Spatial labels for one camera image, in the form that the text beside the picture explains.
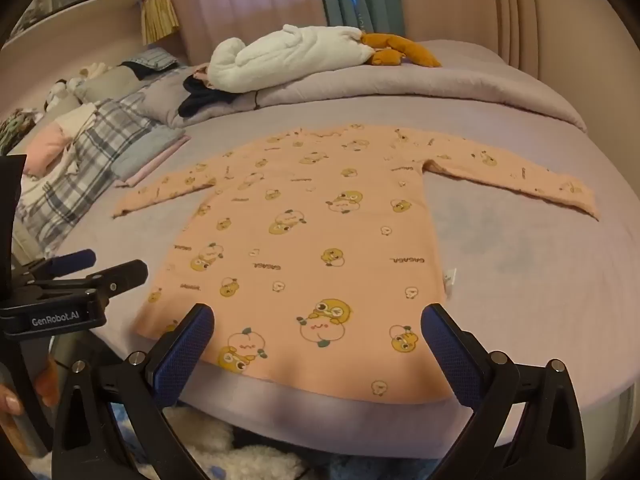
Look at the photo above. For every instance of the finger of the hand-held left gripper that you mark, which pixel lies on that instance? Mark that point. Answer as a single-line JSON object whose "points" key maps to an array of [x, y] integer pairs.
{"points": [[75, 260], [107, 277]]}

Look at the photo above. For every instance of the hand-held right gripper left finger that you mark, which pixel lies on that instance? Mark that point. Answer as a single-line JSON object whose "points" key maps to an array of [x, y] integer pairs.
{"points": [[184, 355]]}

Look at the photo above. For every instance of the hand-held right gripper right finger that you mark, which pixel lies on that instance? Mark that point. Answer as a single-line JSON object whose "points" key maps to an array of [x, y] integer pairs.
{"points": [[450, 360]]}

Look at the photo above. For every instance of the peach printed long-sleeve shirt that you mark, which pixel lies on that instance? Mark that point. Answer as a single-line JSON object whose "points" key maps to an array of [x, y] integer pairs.
{"points": [[310, 240]]}

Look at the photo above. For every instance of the person's left hand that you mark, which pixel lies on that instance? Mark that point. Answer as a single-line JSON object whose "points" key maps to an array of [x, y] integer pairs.
{"points": [[49, 385]]}

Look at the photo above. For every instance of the bed with lilac sheet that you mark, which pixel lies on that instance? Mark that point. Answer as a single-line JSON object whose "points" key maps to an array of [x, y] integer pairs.
{"points": [[525, 285]]}

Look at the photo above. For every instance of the folded pink cloth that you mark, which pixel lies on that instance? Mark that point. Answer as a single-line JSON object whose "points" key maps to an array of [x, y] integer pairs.
{"points": [[144, 177]]}

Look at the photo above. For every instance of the pink garment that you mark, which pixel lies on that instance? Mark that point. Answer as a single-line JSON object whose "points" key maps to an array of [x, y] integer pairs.
{"points": [[45, 146]]}

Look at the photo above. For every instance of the plaid cloth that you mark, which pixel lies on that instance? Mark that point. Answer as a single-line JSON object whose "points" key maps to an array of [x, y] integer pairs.
{"points": [[100, 142]]}

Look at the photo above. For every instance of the folded light blue cloth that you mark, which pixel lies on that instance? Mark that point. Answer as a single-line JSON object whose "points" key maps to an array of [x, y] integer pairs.
{"points": [[150, 150]]}

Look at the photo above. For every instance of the green patterned cloth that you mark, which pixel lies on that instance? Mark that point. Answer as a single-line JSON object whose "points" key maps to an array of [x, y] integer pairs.
{"points": [[17, 127]]}

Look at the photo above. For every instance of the grey pillow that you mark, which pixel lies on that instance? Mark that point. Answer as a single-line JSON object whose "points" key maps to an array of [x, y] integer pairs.
{"points": [[105, 84]]}

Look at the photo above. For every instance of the white plush toy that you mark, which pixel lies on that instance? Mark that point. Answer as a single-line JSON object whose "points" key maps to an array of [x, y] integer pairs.
{"points": [[94, 70]]}

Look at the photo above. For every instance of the dark navy garment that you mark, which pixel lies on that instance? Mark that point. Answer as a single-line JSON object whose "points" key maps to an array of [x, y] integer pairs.
{"points": [[200, 102]]}

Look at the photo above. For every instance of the blue striped cloth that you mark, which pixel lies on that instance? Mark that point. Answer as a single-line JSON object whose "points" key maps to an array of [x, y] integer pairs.
{"points": [[156, 59]]}

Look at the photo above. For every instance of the curved white shelf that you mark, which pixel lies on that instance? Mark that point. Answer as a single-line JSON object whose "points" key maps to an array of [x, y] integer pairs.
{"points": [[75, 15]]}

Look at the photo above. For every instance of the yellow hanging paper bundle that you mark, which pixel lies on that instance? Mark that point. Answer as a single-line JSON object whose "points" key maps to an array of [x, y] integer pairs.
{"points": [[159, 15]]}

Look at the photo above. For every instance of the grey duvet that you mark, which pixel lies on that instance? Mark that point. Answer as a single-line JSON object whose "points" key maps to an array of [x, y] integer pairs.
{"points": [[425, 87]]}

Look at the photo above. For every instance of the white fluffy blanket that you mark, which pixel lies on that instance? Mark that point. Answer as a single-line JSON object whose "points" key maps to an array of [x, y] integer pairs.
{"points": [[280, 55]]}

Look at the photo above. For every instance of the pink sheer curtain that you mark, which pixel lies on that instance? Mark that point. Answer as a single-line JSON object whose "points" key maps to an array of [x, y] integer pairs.
{"points": [[445, 0], [240, 0]]}

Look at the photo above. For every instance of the orange plush toy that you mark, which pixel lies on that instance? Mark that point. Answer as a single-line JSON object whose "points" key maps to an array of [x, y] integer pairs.
{"points": [[402, 46]]}

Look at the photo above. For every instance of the padded beige headboard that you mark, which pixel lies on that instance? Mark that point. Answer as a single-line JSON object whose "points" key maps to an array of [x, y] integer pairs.
{"points": [[565, 25]]}

